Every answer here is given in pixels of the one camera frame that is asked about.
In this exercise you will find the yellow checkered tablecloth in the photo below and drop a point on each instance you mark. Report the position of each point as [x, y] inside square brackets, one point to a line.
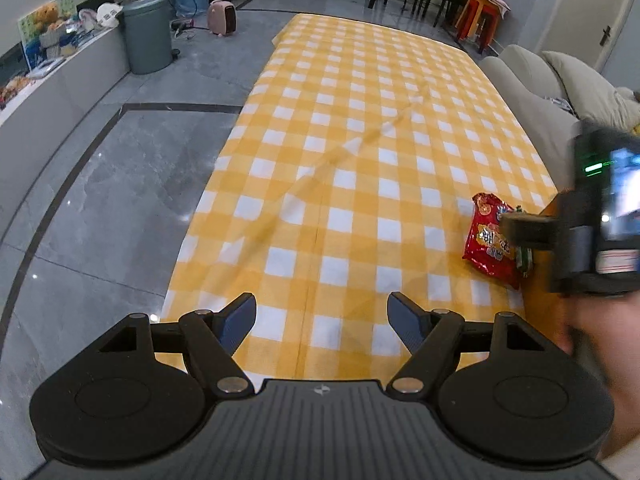
[350, 160]

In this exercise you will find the orange plastic stool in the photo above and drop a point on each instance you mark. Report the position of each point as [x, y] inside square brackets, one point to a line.
[472, 15]

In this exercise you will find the red snack packet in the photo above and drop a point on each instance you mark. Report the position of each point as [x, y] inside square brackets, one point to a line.
[487, 240]

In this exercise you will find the pink cloth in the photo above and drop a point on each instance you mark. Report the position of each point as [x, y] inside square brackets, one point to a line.
[492, 2]

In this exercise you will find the white door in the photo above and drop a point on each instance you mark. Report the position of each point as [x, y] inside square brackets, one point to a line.
[605, 10]

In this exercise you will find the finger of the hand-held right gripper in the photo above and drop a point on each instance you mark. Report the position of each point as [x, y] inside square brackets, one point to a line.
[532, 230]

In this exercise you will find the teddy bear picture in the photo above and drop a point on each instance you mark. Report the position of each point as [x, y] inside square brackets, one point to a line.
[45, 25]

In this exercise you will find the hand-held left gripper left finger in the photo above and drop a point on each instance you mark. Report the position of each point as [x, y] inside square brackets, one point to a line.
[240, 315]

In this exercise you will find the green snack packet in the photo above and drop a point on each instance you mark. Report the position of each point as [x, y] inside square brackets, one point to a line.
[525, 260]

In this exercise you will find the beige sofa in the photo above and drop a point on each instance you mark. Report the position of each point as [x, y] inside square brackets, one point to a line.
[520, 85]

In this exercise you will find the grey plant pot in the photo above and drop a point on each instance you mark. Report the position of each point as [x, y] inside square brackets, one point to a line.
[147, 35]

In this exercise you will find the white low cabinet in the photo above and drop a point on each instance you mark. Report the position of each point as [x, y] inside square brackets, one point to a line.
[60, 90]

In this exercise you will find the pink space heater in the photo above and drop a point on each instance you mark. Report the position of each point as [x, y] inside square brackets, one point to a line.
[222, 19]

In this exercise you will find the grey cushion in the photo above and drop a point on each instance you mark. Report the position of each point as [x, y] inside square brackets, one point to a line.
[580, 80]

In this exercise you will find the person's right hand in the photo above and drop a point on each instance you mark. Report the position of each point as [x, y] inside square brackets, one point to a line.
[610, 340]

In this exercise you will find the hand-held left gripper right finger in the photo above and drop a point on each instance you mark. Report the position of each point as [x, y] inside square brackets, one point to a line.
[405, 317]

